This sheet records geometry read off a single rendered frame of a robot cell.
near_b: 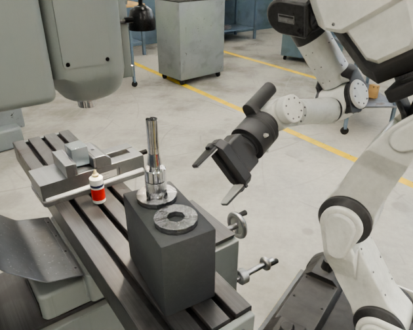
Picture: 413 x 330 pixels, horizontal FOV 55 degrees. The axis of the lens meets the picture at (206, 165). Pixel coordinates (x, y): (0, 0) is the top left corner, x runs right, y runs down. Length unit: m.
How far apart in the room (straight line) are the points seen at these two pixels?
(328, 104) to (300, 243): 1.66
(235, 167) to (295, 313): 0.70
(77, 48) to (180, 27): 4.55
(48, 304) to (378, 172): 0.91
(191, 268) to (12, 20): 0.59
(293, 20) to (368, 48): 0.22
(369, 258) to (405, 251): 1.58
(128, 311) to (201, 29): 5.03
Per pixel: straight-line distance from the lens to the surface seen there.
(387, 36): 0.91
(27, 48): 0.89
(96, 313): 1.25
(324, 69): 1.11
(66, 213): 1.23
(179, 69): 5.58
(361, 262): 1.20
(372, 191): 1.07
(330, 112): 1.07
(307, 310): 1.42
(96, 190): 1.22
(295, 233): 2.71
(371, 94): 4.48
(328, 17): 0.94
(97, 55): 0.96
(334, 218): 1.09
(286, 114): 0.90
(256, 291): 2.28
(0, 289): 1.36
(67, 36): 0.93
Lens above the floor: 1.63
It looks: 28 degrees down
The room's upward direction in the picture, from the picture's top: straight up
